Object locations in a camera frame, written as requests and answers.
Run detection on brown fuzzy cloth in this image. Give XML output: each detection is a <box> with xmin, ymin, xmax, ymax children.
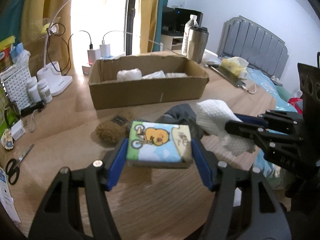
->
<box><xmin>96</xmin><ymin>110</ymin><xmax>133</xmax><ymax>146</ymax></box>

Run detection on white desk lamp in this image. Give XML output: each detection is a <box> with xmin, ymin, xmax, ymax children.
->
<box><xmin>37</xmin><ymin>0</ymin><xmax>98</xmax><ymax>96</ymax></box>

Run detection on white pill bottle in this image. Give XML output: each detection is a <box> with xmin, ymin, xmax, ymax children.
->
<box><xmin>37</xmin><ymin>78</ymin><xmax>53</xmax><ymax>103</ymax></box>
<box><xmin>26</xmin><ymin>78</ymin><xmax>41</xmax><ymax>103</ymax></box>

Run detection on black smartphone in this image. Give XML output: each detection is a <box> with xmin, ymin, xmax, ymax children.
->
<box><xmin>211</xmin><ymin>65</ymin><xmax>247</xmax><ymax>90</ymax></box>

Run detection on blue plastic pack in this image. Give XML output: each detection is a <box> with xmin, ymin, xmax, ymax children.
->
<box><xmin>10</xmin><ymin>42</ymin><xmax>31</xmax><ymax>63</ymax></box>

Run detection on black monitor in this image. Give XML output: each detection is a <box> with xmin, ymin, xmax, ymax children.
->
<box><xmin>174</xmin><ymin>7</ymin><xmax>203</xmax><ymax>37</ymax></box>
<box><xmin>162</xmin><ymin>6</ymin><xmax>176</xmax><ymax>33</ymax></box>

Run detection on small white adapter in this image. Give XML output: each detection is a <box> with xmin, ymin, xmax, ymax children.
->
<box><xmin>11</xmin><ymin>120</ymin><xmax>26</xmax><ymax>141</ymax></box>

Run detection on white cloths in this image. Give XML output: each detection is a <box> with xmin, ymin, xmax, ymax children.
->
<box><xmin>117</xmin><ymin>68</ymin><xmax>142</xmax><ymax>81</ymax></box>

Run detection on dark door frame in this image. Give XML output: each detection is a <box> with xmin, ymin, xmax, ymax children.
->
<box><xmin>124</xmin><ymin>0</ymin><xmax>138</xmax><ymax>56</ymax></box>

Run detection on red cloth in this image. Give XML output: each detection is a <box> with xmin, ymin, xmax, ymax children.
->
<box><xmin>287</xmin><ymin>97</ymin><xmax>305</xmax><ymax>113</ymax></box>

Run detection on white waffle towel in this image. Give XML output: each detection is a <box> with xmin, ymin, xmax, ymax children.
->
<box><xmin>196</xmin><ymin>99</ymin><xmax>255</xmax><ymax>156</ymax></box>

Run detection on steel tumbler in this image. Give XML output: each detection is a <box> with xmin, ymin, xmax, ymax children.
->
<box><xmin>187</xmin><ymin>26</ymin><xmax>209</xmax><ymax>64</ymax></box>

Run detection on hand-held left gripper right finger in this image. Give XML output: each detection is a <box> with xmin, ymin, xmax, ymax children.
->
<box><xmin>191</xmin><ymin>140</ymin><xmax>293</xmax><ymax>240</ymax></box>

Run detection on white plastic basket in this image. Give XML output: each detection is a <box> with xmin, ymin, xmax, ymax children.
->
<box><xmin>0</xmin><ymin>65</ymin><xmax>32</xmax><ymax>106</ymax></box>

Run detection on white charger with black cable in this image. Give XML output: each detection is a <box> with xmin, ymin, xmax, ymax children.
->
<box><xmin>79</xmin><ymin>30</ymin><xmax>101</xmax><ymax>66</ymax></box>

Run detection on white tissue packs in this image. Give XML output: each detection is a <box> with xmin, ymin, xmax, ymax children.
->
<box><xmin>0</xmin><ymin>166</ymin><xmax>22</xmax><ymax>225</ymax></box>

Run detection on blue printed blanket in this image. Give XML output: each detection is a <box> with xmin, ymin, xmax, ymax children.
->
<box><xmin>247</xmin><ymin>68</ymin><xmax>303</xmax><ymax>191</ymax></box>

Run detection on grey sock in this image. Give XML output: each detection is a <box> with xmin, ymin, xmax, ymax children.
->
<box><xmin>159</xmin><ymin>103</ymin><xmax>205</xmax><ymax>138</ymax></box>

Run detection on small white desk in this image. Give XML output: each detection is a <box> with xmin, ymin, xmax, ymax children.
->
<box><xmin>161</xmin><ymin>33</ymin><xmax>186</xmax><ymax>52</ymax></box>

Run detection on clear water bottle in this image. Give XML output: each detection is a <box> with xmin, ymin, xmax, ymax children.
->
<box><xmin>182</xmin><ymin>14</ymin><xmax>199</xmax><ymax>56</ymax></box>

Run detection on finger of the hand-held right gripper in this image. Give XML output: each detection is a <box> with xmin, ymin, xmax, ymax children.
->
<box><xmin>234</xmin><ymin>110</ymin><xmax>304</xmax><ymax>130</ymax></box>
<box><xmin>224</xmin><ymin>121</ymin><xmax>305</xmax><ymax>168</ymax></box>

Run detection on white cloth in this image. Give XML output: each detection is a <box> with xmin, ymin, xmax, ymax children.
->
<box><xmin>142</xmin><ymin>71</ymin><xmax>166</xmax><ymax>80</ymax></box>

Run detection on green black pouch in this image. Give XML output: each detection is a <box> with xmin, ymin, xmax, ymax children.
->
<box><xmin>0</xmin><ymin>84</ymin><xmax>21</xmax><ymax>133</ymax></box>

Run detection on small cartoon figurine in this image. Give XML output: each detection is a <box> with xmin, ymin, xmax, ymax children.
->
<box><xmin>1</xmin><ymin>127</ymin><xmax>15</xmax><ymax>151</ymax></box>

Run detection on yellow tissue pack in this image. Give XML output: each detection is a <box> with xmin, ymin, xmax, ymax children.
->
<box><xmin>221</xmin><ymin>56</ymin><xmax>250</xmax><ymax>78</ymax></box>

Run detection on black flashlight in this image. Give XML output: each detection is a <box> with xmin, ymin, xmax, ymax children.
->
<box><xmin>20</xmin><ymin>100</ymin><xmax>47</xmax><ymax>133</ymax></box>

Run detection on black handled scissors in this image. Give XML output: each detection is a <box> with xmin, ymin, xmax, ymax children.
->
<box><xmin>5</xmin><ymin>143</ymin><xmax>35</xmax><ymax>186</ymax></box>

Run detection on white power strip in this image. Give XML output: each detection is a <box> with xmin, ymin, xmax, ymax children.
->
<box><xmin>82</xmin><ymin>54</ymin><xmax>118</xmax><ymax>75</ymax></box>

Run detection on orange label can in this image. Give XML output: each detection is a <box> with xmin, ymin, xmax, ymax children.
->
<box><xmin>0</xmin><ymin>45</ymin><xmax>14</xmax><ymax>72</ymax></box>

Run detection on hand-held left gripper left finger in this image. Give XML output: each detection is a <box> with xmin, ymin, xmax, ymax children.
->
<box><xmin>28</xmin><ymin>137</ymin><xmax>131</xmax><ymax>240</ymax></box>

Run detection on grey padded headboard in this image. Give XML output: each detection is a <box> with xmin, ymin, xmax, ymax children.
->
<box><xmin>217</xmin><ymin>15</ymin><xmax>290</xmax><ymax>91</ymax></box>

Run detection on brown cardboard box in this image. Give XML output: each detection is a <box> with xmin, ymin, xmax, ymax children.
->
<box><xmin>88</xmin><ymin>54</ymin><xmax>210</xmax><ymax>110</ymax></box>

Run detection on yellow curtain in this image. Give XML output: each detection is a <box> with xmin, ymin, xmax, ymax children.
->
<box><xmin>136</xmin><ymin>0</ymin><xmax>161</xmax><ymax>55</ymax></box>
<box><xmin>21</xmin><ymin>0</ymin><xmax>73</xmax><ymax>71</ymax></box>

